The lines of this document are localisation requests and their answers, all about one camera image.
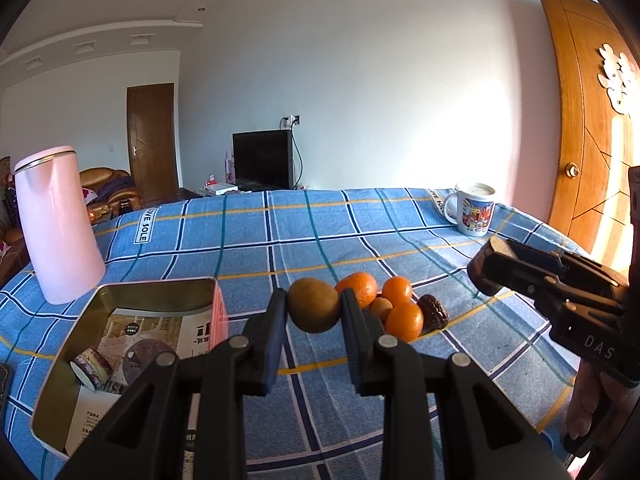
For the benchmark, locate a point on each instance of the large brown kiwi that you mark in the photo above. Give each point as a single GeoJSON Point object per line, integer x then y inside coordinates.
{"type": "Point", "coordinates": [313, 306]}

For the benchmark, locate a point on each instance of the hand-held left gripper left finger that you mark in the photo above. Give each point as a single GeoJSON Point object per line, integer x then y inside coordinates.
{"type": "Point", "coordinates": [278, 325]}

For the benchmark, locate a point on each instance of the pink electric kettle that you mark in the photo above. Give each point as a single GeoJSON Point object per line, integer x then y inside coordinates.
{"type": "Point", "coordinates": [57, 230]}

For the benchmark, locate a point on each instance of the orange tangerine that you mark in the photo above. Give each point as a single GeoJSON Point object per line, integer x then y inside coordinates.
{"type": "Point", "coordinates": [360, 287]}
{"type": "Point", "coordinates": [397, 291]}
{"type": "Point", "coordinates": [404, 322]}

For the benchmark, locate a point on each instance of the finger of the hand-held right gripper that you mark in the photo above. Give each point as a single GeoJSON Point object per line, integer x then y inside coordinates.
{"type": "Point", "coordinates": [492, 265]}

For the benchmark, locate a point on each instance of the black television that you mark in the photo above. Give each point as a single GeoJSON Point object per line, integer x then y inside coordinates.
{"type": "Point", "coordinates": [262, 160]}

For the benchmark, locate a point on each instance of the blue plaid cloth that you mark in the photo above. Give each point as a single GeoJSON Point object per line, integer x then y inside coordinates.
{"type": "Point", "coordinates": [325, 230]}

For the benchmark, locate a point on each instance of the purple blanket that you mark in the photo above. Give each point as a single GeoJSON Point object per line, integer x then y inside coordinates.
{"type": "Point", "coordinates": [114, 185]}

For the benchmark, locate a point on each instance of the light wooden door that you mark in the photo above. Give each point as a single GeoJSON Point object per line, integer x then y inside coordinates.
{"type": "Point", "coordinates": [575, 110]}

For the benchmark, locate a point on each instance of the brown leather sofa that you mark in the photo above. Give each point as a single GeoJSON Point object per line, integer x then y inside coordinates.
{"type": "Point", "coordinates": [105, 195]}

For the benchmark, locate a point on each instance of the dark wrinkled dried date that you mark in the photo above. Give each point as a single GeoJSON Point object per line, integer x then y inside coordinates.
{"type": "Point", "coordinates": [434, 312]}

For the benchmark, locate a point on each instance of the dark flat object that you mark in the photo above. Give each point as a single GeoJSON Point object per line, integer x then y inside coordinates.
{"type": "Point", "coordinates": [5, 387]}

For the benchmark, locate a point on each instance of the rectangular metal tin box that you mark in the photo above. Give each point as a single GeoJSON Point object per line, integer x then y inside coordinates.
{"type": "Point", "coordinates": [75, 340]}

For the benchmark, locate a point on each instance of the dark brown door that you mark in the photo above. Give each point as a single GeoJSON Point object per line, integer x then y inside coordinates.
{"type": "Point", "coordinates": [152, 145]}

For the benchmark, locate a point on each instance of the small brown kiwi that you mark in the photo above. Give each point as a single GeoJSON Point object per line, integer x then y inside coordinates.
{"type": "Point", "coordinates": [382, 308]}

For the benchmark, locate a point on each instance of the white flat box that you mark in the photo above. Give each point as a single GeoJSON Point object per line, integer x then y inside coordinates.
{"type": "Point", "coordinates": [220, 188]}

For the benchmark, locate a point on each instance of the brass door knob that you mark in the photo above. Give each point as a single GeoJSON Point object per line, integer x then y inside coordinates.
{"type": "Point", "coordinates": [571, 170]}

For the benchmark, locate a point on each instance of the person's right hand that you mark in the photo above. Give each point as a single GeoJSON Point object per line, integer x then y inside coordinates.
{"type": "Point", "coordinates": [582, 400]}

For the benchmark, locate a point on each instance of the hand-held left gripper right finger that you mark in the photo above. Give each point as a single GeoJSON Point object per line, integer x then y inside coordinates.
{"type": "Point", "coordinates": [350, 332]}

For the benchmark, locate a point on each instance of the white wall outlet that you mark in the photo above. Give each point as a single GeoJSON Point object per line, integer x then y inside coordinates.
{"type": "Point", "coordinates": [291, 120]}

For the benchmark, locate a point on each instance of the white printed mug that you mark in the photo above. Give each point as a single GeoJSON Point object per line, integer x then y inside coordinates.
{"type": "Point", "coordinates": [475, 212]}

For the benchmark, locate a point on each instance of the white paper card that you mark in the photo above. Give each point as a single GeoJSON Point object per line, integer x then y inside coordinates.
{"type": "Point", "coordinates": [92, 420]}

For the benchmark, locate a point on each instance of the white paper door decoration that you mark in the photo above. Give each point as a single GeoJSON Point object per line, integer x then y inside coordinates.
{"type": "Point", "coordinates": [619, 77]}

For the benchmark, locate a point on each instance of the patterned tape roll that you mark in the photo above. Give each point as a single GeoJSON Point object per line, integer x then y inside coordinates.
{"type": "Point", "coordinates": [92, 367]}

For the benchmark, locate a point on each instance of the printed paper leaflet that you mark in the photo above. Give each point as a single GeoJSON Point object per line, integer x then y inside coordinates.
{"type": "Point", "coordinates": [155, 335]}

